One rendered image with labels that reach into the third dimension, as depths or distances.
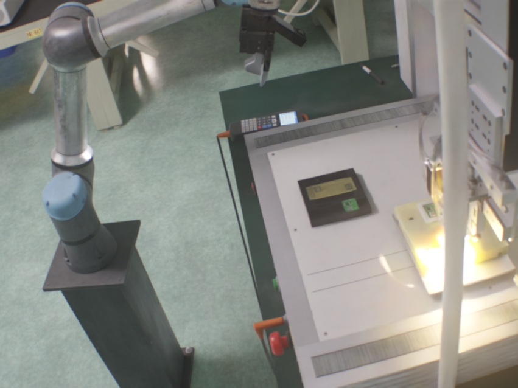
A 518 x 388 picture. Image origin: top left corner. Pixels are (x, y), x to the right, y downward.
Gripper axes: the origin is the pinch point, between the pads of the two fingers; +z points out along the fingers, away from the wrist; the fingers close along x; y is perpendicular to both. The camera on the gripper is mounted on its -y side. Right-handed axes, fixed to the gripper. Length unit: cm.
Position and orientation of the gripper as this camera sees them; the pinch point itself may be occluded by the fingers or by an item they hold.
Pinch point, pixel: (262, 81)
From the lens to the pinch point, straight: 156.8
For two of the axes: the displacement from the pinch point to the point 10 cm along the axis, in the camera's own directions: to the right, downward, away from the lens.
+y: -9.9, -0.3, -1.1
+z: -0.9, 7.8, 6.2
